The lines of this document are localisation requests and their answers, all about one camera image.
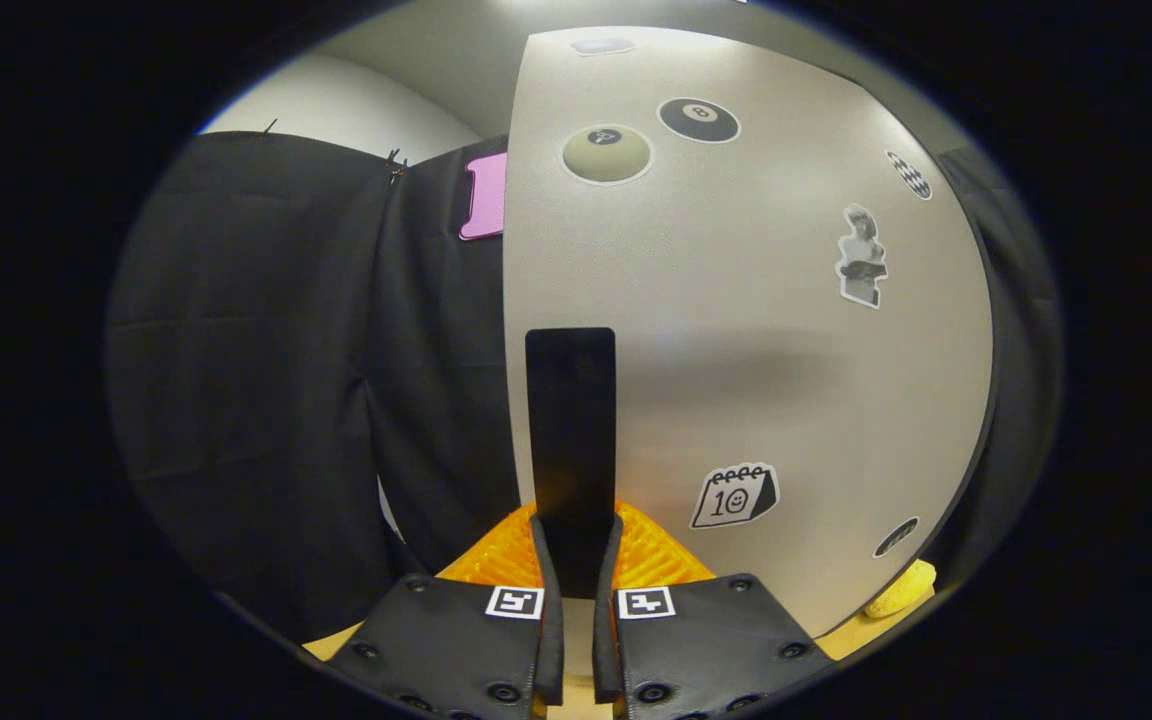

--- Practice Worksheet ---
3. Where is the light grey cabinet door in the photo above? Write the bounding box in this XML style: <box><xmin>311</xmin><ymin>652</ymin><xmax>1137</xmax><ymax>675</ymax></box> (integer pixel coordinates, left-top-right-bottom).
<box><xmin>502</xmin><ymin>25</ymin><xmax>995</xmax><ymax>641</ymax></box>

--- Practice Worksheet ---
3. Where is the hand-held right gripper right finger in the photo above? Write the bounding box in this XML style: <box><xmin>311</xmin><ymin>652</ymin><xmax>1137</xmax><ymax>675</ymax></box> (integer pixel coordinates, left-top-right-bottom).
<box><xmin>591</xmin><ymin>500</ymin><xmax>837</xmax><ymax>720</ymax></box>

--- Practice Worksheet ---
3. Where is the black cabinet door handle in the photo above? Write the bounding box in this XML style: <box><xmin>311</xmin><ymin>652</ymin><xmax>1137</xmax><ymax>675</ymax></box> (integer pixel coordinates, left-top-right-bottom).
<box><xmin>524</xmin><ymin>327</ymin><xmax>619</xmax><ymax>599</ymax></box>

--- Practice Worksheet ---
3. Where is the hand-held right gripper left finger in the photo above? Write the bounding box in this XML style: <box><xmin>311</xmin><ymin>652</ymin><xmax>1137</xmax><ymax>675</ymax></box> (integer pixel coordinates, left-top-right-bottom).
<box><xmin>321</xmin><ymin>500</ymin><xmax>565</xmax><ymax>720</ymax></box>

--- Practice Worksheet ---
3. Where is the black backdrop cloth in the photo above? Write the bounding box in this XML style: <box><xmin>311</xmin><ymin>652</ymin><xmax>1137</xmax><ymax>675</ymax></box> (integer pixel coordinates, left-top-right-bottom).
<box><xmin>104</xmin><ymin>130</ymin><xmax>1065</xmax><ymax>641</ymax></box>

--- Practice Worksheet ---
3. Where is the yellow bread bun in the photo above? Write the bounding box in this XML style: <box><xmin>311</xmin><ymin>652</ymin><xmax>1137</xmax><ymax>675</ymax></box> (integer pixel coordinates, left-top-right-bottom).
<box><xmin>864</xmin><ymin>558</ymin><xmax>937</xmax><ymax>619</ymax></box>

